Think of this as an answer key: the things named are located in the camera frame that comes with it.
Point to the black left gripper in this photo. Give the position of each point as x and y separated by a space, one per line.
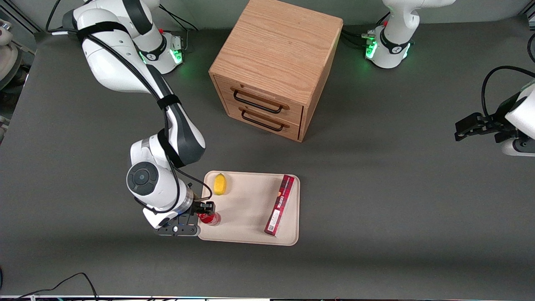
500 120

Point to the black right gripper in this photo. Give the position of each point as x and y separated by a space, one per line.
199 207

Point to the red coke bottle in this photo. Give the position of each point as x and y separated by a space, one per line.
211 218

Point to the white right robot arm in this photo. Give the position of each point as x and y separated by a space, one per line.
110 67

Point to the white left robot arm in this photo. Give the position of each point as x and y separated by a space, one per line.
395 50

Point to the beige plastic tray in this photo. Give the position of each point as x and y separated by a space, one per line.
246 217

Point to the yellow lemon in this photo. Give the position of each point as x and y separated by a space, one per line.
220 184

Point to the red cardboard box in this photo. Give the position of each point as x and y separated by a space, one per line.
279 205

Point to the wooden drawer front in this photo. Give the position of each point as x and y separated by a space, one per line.
259 97
261 124

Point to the wooden drawer cabinet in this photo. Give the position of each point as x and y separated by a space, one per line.
276 46

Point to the beige round stand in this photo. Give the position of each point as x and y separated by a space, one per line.
7 58

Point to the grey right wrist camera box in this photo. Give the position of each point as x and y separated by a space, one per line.
156 218

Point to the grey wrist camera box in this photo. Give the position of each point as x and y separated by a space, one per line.
520 147
156 218

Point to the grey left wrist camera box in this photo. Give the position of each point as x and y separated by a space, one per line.
520 147

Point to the aluminium frame rail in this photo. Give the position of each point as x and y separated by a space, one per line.
21 16

